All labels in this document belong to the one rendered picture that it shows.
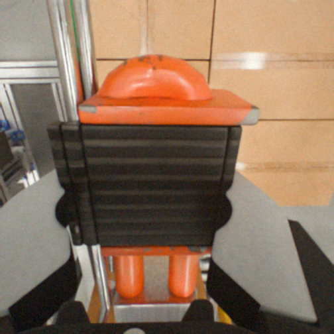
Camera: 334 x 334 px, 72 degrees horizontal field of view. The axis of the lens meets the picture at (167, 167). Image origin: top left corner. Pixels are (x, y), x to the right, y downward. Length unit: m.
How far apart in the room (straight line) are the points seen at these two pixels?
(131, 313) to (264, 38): 0.82
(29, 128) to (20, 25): 0.51
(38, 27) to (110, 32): 0.71
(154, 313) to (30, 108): 1.22
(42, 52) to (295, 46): 1.18
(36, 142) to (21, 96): 0.24
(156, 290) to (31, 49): 1.41
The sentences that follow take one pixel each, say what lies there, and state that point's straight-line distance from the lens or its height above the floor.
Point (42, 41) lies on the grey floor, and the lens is 1.48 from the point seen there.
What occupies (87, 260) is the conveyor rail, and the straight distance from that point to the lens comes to 1.21.
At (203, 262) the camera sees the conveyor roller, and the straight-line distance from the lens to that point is 1.31.
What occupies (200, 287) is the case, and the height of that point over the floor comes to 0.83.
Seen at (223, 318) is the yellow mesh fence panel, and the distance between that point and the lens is 1.70.
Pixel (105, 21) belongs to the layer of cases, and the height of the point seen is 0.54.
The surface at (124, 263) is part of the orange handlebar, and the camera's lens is 0.17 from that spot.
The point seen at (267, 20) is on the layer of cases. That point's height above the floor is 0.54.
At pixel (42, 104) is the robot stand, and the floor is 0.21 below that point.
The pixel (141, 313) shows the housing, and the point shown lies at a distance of 0.20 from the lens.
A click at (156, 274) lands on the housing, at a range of 0.20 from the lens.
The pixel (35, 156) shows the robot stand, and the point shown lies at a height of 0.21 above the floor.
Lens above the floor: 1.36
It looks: 63 degrees down
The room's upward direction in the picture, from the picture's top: 175 degrees clockwise
